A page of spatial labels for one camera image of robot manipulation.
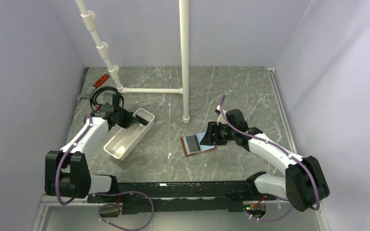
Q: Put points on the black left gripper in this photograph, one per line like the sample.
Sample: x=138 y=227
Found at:
x=130 y=119

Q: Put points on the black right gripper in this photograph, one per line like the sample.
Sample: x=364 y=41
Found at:
x=209 y=138

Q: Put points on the light blue credit card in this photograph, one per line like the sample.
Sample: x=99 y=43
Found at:
x=204 y=147

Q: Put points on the dark grey credit card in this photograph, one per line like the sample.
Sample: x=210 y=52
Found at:
x=191 y=144

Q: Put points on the brown leather card holder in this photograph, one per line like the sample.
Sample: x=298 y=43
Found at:
x=185 y=150

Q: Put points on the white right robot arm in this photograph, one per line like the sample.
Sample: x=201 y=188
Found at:
x=302 y=184

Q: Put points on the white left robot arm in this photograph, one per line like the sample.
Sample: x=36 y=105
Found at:
x=67 y=175

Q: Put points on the white plastic tray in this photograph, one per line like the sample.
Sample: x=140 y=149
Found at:
x=125 y=140

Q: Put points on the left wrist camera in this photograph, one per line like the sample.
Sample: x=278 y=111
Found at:
x=111 y=103

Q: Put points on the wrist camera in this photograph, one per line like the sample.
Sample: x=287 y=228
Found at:
x=111 y=103
x=236 y=119

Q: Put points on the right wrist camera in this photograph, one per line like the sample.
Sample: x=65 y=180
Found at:
x=236 y=119

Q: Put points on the red handled pliers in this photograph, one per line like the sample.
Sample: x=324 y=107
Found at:
x=94 y=87

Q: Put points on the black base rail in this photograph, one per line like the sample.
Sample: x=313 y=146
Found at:
x=139 y=197

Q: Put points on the white PVC pipe frame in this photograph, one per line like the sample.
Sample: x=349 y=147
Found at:
x=141 y=32

